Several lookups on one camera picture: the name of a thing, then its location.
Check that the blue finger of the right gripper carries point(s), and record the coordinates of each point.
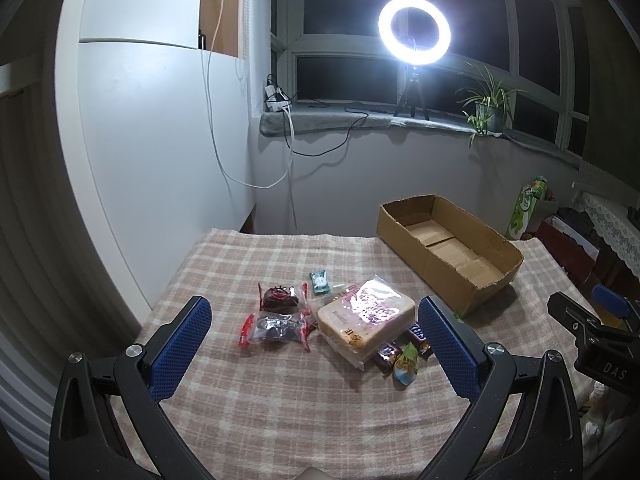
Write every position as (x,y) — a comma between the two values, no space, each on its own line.
(610,301)
(574,318)

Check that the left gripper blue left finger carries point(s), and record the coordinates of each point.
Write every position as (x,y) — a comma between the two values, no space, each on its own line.
(173,346)

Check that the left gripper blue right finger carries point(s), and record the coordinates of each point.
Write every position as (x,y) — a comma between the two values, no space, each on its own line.
(460,352)

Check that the large snickers bar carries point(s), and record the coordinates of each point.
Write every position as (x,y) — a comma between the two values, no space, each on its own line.
(416,336)

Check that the yellow blue candy pouch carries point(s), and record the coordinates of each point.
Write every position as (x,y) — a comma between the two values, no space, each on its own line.
(406,365)

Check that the small snickers bar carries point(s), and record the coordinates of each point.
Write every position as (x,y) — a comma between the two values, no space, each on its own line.
(386,357)

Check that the packaged toast bread loaf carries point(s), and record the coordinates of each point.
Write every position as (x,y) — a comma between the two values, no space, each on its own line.
(359,321)

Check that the red clear snack bag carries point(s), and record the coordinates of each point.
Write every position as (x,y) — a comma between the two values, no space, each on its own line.
(266,327)
(284,299)

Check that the green mint candy packet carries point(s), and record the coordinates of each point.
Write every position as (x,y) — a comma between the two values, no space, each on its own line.
(319,282)

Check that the red box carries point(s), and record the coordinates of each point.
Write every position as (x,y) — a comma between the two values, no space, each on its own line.
(572,252)

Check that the white lace cloth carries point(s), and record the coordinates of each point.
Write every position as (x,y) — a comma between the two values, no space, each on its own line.
(611,223)

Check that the brown cardboard box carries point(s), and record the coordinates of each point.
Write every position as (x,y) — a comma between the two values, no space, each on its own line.
(462,259)

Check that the green tissue pack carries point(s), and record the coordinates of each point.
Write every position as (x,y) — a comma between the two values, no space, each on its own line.
(525,205)

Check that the pink plaid tablecloth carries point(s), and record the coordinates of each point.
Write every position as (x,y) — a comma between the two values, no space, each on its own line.
(269,413)

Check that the potted spider plant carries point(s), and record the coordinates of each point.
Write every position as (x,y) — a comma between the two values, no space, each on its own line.
(489,105)

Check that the white cabinet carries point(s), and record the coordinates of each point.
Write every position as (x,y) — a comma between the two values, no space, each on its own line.
(152,103)

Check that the white power strip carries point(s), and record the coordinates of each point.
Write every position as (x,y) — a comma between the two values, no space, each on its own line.
(275,99)

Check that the ring light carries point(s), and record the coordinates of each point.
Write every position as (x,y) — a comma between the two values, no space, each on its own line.
(414,31)

